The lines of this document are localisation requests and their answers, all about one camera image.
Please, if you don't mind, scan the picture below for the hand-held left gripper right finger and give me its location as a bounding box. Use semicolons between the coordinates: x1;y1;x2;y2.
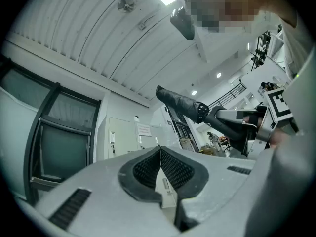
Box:
160;146;257;232

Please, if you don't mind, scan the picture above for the person's head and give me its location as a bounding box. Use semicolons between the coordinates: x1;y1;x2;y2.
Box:
185;0;299;33

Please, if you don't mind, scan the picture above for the orange chair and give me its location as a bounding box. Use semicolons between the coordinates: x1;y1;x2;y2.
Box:
219;136;232;151

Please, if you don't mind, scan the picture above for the black head-worn camera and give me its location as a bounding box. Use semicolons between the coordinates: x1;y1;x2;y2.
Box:
169;6;196;40

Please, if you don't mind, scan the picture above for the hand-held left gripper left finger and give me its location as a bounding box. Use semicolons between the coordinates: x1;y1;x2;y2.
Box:
34;146;183;237

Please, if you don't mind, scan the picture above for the person's white shirt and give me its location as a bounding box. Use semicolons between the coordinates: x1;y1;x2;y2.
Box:
280;8;316;81

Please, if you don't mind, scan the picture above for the black umbrella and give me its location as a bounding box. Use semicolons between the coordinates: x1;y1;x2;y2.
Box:
155;84;220;128

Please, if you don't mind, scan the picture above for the grey metal cabinet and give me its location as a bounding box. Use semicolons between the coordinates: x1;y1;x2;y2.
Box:
108;116;178;208

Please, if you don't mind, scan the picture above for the black metal doorway frame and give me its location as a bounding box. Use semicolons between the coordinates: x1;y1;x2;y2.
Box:
165;104;199;152

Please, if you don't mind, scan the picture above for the black window frame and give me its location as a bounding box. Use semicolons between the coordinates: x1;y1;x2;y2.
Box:
0;55;102;206

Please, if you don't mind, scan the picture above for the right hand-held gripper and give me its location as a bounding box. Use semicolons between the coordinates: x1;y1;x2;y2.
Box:
209;87;299;157

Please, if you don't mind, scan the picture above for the red and white notice paper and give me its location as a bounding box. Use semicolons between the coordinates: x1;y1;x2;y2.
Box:
137;123;152;137

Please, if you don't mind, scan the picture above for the black stair railing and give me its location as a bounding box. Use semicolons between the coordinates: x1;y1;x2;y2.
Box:
208;82;247;111

